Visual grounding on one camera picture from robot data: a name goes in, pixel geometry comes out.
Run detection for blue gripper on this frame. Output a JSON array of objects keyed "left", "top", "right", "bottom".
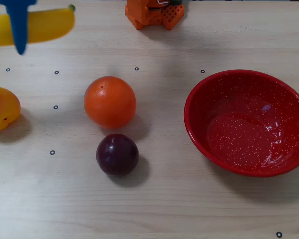
[{"left": 0, "top": 0, "right": 38, "bottom": 56}]

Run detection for yellow toy banana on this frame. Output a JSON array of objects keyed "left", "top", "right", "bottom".
[{"left": 0, "top": 4, "right": 76, "bottom": 47}]

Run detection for red speckled bowl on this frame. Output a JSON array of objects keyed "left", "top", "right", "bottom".
[{"left": 183, "top": 69, "right": 299, "bottom": 178}]

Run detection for yellow orange toy peach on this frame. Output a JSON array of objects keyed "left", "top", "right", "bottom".
[{"left": 0, "top": 86, "right": 22, "bottom": 132}]

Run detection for orange toy fruit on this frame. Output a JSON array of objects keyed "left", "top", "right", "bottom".
[{"left": 83, "top": 75, "right": 137, "bottom": 130}]

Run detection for dark purple toy plum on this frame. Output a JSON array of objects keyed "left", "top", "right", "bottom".
[{"left": 95, "top": 133, "right": 140, "bottom": 177}]

